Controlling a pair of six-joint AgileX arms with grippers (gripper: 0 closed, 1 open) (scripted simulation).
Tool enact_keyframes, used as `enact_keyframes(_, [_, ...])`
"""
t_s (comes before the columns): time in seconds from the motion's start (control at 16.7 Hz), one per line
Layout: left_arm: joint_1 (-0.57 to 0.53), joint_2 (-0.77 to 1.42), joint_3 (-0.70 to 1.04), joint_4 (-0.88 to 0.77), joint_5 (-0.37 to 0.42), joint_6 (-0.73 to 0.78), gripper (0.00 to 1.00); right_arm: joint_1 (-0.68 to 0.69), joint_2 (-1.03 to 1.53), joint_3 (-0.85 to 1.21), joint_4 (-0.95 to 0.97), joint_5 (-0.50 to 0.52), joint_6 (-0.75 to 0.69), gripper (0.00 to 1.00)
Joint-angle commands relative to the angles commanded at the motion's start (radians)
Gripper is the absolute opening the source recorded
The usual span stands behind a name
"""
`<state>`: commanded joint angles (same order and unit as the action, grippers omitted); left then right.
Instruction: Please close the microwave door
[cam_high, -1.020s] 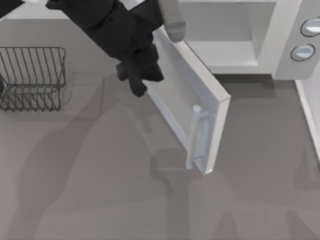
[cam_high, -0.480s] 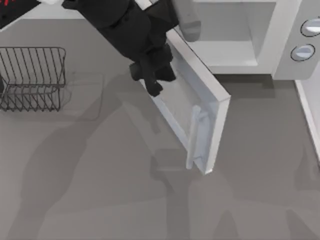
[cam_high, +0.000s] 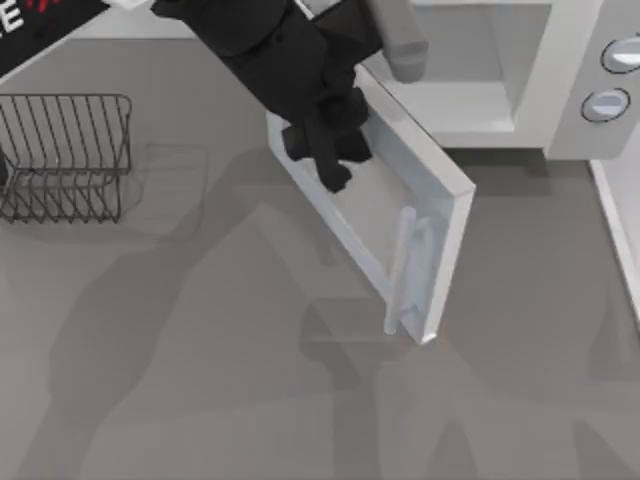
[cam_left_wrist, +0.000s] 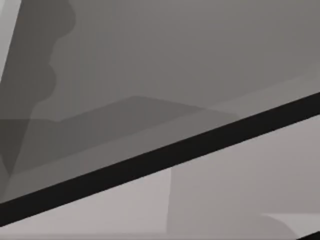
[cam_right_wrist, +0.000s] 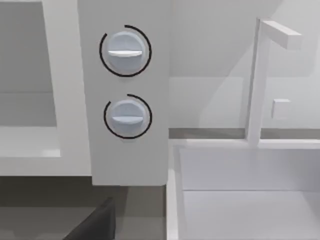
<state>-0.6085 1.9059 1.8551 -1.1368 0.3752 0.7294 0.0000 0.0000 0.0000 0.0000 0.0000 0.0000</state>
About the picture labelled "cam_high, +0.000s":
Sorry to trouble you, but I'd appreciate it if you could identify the pale microwave oven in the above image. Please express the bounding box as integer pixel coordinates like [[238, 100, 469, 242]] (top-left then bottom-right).
[[408, 0, 640, 162]]

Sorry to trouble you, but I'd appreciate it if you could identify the pale microwave door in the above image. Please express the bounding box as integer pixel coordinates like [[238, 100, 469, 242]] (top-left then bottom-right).
[[264, 64, 477, 347]]

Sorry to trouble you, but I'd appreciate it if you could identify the grey microwave knob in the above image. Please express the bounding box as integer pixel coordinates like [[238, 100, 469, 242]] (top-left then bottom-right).
[[580, 87, 631, 124], [599, 31, 640, 74]]

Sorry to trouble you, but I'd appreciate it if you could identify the pale grey rounded box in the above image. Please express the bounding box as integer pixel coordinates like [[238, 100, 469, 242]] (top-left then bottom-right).
[[368, 0, 430, 84]]

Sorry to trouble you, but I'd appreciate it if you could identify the dark wire dish rack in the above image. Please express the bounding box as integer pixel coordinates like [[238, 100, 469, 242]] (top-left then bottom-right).
[[0, 92, 134, 225]]

